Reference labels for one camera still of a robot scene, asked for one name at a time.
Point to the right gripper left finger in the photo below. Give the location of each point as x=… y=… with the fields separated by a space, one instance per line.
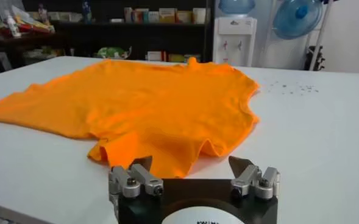
x=127 y=182

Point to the white plastic bottle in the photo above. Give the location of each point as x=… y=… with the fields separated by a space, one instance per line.
x=13 y=27

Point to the blue drink bottle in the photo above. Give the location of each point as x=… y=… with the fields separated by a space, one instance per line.
x=86 y=12

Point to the orange t-shirt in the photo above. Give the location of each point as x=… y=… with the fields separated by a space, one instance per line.
x=151 y=106

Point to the pink drink bottle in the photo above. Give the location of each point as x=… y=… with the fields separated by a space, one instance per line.
x=42 y=12

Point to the white water dispenser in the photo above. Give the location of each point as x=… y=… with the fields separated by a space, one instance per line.
x=234 y=36

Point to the dark wooden table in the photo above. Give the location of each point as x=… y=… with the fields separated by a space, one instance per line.
x=20 y=41

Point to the white jug rack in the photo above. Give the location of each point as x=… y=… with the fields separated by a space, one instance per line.
x=321 y=39

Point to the green white plastic bag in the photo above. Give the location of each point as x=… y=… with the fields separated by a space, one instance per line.
x=112 y=52

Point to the white paper cup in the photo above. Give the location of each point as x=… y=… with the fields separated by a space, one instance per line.
x=199 y=16

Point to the black shelf unit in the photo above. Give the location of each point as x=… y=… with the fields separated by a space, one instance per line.
x=173 y=36

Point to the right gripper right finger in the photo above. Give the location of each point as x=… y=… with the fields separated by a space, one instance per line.
x=246 y=179

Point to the white work table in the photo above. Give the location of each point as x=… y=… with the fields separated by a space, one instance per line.
x=319 y=137

